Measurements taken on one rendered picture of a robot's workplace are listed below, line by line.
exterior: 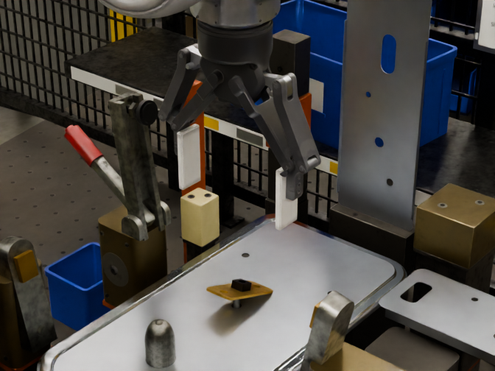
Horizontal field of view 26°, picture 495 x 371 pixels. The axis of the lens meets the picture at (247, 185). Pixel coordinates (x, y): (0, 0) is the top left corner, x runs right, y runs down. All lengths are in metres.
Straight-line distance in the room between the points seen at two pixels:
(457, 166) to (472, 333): 0.34
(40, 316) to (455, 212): 0.51
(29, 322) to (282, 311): 0.28
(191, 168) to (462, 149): 0.49
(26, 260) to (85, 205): 0.89
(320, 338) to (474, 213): 0.34
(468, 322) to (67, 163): 1.18
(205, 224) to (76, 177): 0.86
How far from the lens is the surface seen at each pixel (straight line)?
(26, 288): 1.19
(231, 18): 1.03
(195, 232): 1.33
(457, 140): 1.56
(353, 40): 1.33
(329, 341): 1.06
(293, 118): 1.06
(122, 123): 1.22
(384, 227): 1.39
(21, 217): 2.04
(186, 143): 1.17
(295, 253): 1.33
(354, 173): 1.40
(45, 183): 2.14
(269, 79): 1.06
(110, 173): 1.30
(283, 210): 1.11
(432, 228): 1.33
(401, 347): 1.22
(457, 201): 1.34
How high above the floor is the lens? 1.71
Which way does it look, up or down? 29 degrees down
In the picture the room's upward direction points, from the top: straight up
